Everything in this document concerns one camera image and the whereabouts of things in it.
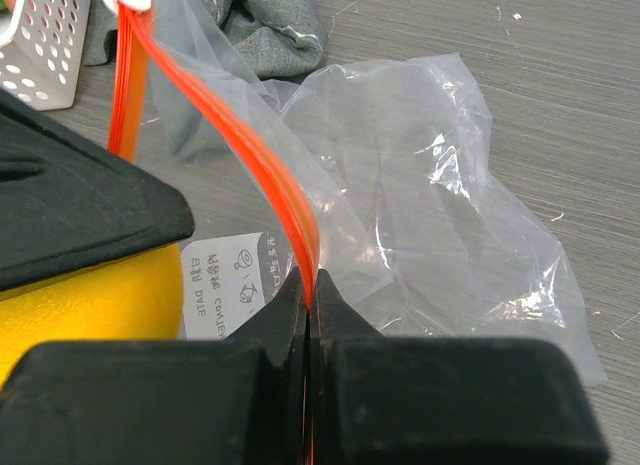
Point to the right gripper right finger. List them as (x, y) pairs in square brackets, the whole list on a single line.
[(412, 400)]

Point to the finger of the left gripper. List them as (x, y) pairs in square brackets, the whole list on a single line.
[(68, 204)]

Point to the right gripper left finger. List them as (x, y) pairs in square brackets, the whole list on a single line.
[(239, 400)]

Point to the yellow lemon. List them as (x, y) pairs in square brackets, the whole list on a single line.
[(137, 298)]

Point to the clear zip top bag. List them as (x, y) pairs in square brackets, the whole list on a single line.
[(375, 172)]

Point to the white perforated plastic basket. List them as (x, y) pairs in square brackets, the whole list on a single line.
[(42, 45)]

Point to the grey crumpled cloth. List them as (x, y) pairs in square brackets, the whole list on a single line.
[(251, 39)]

